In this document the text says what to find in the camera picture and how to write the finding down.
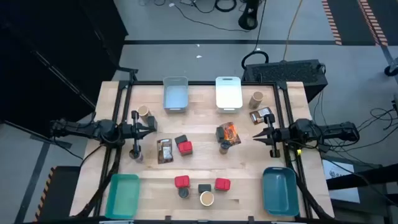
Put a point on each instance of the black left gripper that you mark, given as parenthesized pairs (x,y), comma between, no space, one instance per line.
(129,131)

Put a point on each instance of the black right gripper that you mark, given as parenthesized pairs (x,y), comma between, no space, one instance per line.
(280,135)

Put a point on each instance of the orange spice pouch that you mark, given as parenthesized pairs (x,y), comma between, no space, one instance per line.
(231,132)

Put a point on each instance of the brown spice jar black lid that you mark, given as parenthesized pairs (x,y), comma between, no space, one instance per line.
(224,147)

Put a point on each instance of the red smoked paprika tin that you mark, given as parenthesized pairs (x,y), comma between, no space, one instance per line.
(185,147)
(222,184)
(182,181)

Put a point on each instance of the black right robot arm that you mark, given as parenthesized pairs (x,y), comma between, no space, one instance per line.
(335,132)

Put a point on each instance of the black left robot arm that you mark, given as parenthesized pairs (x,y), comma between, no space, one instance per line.
(102,129)

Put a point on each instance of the brown spice pouch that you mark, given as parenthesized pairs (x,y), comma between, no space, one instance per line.
(256,116)
(164,152)

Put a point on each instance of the purple-labelled spice jar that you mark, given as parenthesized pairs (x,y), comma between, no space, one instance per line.
(140,157)

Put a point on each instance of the grey-blue plastic bin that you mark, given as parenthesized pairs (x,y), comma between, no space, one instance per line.
(175,96)

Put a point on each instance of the white plastic bin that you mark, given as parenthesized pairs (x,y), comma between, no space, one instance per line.
(229,95)

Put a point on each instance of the dark blue plastic bin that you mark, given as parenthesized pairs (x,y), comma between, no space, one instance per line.
(280,193)

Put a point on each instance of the black power adapter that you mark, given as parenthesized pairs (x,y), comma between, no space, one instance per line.
(325,148)

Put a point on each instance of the black computer case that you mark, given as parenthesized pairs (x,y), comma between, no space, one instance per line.
(286,73)

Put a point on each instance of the teal green plastic bin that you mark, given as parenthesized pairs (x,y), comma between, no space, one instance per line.
(122,197)

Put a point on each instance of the orange-labelled turmeric jar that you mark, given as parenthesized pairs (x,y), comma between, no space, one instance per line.
(183,193)

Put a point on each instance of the white printed sign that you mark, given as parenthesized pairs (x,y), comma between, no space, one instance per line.
(339,174)

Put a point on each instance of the black support pole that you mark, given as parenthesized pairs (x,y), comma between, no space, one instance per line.
(63,79)

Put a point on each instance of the black mat with hazard stripes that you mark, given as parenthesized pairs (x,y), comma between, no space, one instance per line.
(62,193)

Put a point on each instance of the black metal beam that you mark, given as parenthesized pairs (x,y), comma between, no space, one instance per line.
(357,181)

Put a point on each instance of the black stand base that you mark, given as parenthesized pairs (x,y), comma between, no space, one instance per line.
(248,18)

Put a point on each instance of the black partition screen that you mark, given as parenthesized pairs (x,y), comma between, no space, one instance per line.
(46,46)

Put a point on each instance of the black mat with orange stripes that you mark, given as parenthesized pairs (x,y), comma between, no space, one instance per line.
(351,18)

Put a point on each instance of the black metal table frame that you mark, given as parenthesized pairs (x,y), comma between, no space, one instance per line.
(202,83)

